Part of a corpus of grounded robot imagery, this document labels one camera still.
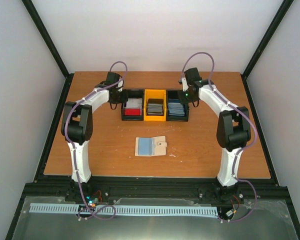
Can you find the blue card stack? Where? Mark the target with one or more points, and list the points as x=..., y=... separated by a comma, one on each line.
x=175, y=108

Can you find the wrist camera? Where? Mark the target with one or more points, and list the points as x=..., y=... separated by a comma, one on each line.
x=184, y=83
x=120, y=85

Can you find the blue credit card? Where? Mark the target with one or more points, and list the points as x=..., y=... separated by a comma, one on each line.
x=145, y=146

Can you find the metal front plate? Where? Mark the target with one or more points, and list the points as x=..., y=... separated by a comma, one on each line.
x=261, y=220

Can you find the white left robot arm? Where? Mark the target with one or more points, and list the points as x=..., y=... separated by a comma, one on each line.
x=77, y=122

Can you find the yellow middle card bin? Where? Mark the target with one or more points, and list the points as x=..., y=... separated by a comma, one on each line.
x=155, y=93

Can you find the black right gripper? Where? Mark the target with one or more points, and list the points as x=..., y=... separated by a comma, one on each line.
x=182, y=99

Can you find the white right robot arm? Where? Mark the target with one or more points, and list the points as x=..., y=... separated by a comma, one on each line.
x=233, y=127

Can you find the red and white card stack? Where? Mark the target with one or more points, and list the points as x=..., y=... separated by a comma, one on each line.
x=133, y=107

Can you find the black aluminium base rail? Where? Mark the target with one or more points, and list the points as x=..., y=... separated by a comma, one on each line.
x=198, y=190

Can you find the black left frame post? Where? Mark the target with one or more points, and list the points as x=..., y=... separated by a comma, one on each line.
x=34, y=15

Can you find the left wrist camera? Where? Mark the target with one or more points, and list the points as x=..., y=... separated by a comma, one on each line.
x=120, y=85

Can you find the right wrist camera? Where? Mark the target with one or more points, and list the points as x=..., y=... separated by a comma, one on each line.
x=184, y=83

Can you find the grey card stack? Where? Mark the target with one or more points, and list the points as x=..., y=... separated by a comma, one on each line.
x=155, y=107

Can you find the beige card holder wallet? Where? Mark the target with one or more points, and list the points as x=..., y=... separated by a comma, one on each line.
x=159, y=146

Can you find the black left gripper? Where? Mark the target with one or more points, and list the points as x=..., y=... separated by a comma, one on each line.
x=124, y=98

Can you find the black right frame post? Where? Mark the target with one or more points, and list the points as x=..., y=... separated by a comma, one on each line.
x=273, y=26

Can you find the black frame post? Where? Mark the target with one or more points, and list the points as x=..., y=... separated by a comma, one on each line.
x=34, y=15
x=273, y=26

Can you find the light blue cable duct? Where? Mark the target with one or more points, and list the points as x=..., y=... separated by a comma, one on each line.
x=127, y=210

